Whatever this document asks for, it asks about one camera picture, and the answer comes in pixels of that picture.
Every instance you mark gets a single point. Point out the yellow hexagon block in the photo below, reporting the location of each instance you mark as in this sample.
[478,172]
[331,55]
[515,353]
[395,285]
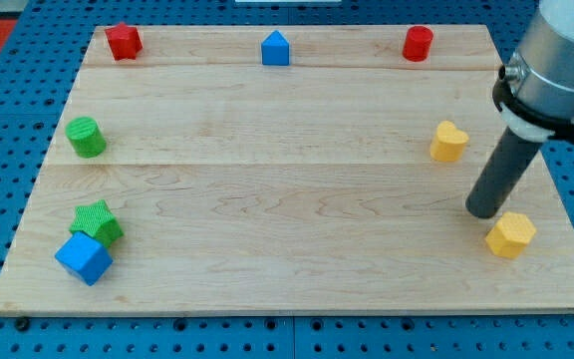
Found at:
[510,235]

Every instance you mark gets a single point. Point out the red star block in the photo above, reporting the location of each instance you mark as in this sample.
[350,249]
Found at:
[124,41]

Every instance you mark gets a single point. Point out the blue triangle prism block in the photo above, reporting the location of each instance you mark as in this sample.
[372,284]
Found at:
[275,50]

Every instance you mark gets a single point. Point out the green star block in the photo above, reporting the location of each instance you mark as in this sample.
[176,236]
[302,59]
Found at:
[98,222]

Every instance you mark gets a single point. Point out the yellow heart block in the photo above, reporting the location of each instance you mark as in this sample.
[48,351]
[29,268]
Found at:
[448,143]

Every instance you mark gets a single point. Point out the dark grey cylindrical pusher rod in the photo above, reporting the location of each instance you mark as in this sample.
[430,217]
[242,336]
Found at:
[509,160]

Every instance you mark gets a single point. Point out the red cylinder block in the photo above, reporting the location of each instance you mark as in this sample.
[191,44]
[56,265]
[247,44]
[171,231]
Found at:
[417,43]

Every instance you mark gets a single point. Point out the blue cube block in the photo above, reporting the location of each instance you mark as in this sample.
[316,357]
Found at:
[84,257]

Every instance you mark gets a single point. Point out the green cylinder block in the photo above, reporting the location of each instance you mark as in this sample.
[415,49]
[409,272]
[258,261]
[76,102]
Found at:
[85,136]

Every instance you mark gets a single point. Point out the light wooden board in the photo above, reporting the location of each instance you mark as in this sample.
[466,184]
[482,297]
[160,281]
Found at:
[245,189]

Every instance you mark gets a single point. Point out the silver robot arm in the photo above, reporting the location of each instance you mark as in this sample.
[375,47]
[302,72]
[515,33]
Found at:
[534,95]

